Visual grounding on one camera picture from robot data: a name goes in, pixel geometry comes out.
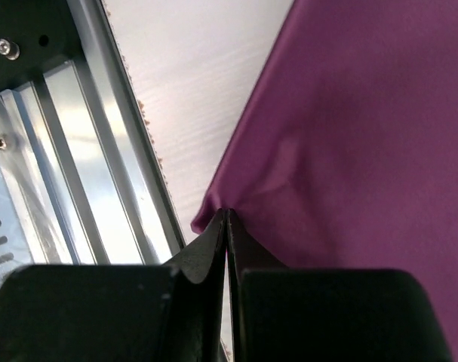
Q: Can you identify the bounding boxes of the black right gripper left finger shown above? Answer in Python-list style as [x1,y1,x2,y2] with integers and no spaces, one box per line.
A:
[160,210,226,361]

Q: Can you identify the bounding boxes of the aluminium front rail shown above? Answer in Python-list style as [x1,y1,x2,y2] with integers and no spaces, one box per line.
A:
[0,1,183,264]

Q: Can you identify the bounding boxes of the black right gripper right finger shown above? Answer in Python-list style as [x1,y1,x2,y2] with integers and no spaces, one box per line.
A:
[226,210,286,361]

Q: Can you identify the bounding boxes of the purple satin napkin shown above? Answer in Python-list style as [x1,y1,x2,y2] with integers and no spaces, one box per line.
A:
[192,1,458,361]

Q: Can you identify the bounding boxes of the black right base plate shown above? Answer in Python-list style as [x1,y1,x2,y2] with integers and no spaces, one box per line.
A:
[0,1,81,92]

